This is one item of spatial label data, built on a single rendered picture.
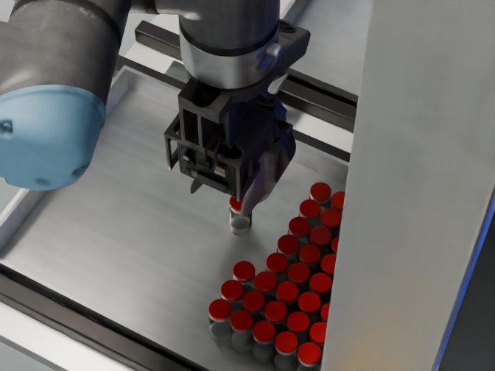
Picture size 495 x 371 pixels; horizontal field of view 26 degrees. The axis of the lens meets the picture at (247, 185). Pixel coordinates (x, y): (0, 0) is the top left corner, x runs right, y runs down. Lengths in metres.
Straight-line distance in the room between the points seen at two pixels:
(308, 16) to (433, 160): 0.79
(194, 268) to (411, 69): 0.65
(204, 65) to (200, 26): 0.04
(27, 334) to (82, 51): 0.41
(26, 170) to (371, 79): 0.30
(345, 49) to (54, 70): 0.59
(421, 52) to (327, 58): 0.79
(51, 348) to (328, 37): 0.47
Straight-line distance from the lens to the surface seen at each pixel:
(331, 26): 1.23
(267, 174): 0.95
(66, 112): 0.65
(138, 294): 1.03
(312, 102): 1.13
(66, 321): 1.01
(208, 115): 0.82
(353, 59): 1.20
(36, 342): 1.03
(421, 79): 0.42
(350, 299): 0.58
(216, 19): 0.75
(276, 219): 1.07
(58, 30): 0.69
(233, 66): 0.79
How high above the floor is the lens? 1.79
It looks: 56 degrees down
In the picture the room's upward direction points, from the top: straight up
